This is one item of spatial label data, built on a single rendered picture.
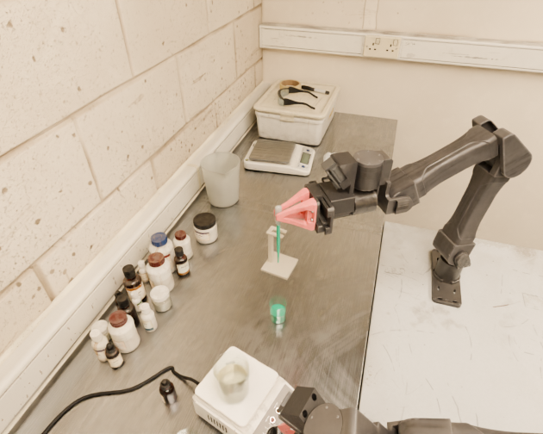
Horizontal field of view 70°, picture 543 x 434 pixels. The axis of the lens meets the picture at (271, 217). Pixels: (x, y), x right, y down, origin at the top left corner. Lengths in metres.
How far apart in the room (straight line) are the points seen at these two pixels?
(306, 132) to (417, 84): 0.57
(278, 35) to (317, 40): 0.18
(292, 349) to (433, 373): 0.31
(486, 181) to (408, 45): 1.00
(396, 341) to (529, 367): 0.28
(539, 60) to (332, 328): 1.37
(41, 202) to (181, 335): 0.42
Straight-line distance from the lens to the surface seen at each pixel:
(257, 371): 0.81
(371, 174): 0.74
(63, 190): 0.93
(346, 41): 1.85
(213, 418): 0.82
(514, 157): 0.92
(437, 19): 1.86
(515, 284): 1.24
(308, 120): 1.61
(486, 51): 1.86
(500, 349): 1.07
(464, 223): 1.01
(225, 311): 1.00
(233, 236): 1.19
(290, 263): 1.09
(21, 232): 0.88
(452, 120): 2.00
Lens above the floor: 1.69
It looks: 39 degrees down
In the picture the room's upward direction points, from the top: straight up
